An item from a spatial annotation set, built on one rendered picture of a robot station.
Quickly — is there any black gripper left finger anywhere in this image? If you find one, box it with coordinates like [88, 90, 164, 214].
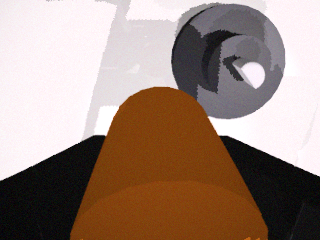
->
[0, 135, 105, 240]

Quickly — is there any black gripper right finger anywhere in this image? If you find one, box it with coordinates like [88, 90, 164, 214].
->
[219, 135, 320, 240]

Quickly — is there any orange knob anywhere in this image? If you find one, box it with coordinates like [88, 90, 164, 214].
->
[71, 87, 268, 240]

